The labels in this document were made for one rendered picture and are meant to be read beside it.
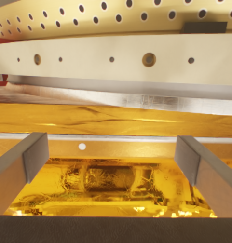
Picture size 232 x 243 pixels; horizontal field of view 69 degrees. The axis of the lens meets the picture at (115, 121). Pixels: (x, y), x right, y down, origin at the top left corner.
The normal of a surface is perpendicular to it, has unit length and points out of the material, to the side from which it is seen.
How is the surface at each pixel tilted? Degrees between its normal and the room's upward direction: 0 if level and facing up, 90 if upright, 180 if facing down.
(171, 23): 61
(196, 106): 90
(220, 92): 90
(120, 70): 90
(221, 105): 90
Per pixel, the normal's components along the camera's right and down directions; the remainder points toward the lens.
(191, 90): -0.22, 0.27
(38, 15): -0.43, 0.67
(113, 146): 0.01, 0.29
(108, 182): 0.04, -0.35
